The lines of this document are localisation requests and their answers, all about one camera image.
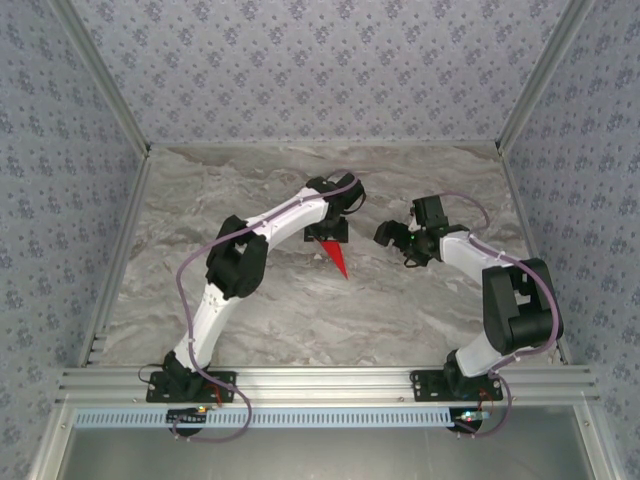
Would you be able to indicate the red cloth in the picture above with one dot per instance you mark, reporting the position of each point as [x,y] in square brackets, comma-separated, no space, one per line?
[336,255]

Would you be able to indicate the wide aluminium mounting rail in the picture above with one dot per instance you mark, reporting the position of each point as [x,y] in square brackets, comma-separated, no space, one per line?
[325,382]

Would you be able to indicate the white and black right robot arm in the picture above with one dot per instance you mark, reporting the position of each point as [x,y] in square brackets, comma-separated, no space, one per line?
[480,357]

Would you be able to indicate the small black electronics board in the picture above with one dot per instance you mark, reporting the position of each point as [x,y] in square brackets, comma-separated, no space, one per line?
[467,417]
[185,416]

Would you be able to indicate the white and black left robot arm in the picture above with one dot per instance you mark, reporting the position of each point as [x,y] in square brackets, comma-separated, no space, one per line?
[210,320]

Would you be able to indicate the slanted aluminium frame post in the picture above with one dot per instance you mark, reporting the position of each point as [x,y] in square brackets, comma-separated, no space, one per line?
[540,75]
[105,75]

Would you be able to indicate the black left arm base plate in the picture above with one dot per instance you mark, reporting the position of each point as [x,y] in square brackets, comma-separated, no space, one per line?
[227,392]

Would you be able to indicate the thin aluminium table end rail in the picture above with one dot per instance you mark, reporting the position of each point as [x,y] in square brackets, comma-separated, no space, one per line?
[325,144]

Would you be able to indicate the aluminium table side rail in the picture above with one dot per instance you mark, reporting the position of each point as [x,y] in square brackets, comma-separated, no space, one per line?
[119,250]

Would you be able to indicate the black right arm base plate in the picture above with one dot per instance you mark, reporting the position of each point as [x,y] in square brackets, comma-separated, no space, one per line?
[422,387]

